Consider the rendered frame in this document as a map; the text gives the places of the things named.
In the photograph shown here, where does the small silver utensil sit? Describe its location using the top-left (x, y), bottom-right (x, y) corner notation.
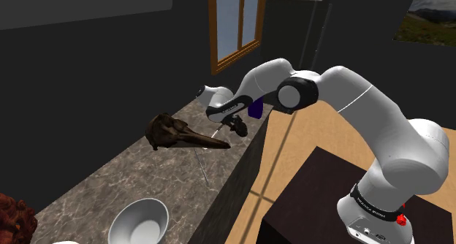
top-left (210, 123), bottom-right (225, 139)

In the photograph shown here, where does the dark purple cup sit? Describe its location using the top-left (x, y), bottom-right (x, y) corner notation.
top-left (248, 96), bottom-right (265, 120)

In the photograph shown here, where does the brown long-beaked animal skull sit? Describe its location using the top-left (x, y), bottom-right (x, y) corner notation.
top-left (145, 113), bottom-right (232, 151)

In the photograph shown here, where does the wooden framed window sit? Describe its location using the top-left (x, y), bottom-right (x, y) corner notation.
top-left (208, 0), bottom-right (267, 76)

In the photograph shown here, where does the dark brown robot stand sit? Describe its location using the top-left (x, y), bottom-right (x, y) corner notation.
top-left (256, 145), bottom-right (456, 244)

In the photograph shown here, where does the dark tall refrigerator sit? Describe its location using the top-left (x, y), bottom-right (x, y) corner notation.
top-left (261, 0), bottom-right (333, 72)

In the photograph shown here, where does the white bowl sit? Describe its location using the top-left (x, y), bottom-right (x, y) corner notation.
top-left (107, 197), bottom-right (170, 244)

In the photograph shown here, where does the red-brown curly object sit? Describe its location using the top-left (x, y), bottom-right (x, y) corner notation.
top-left (0, 193), bottom-right (39, 244)

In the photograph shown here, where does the landscape wall picture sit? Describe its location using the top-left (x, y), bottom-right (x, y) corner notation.
top-left (392, 0), bottom-right (456, 47)

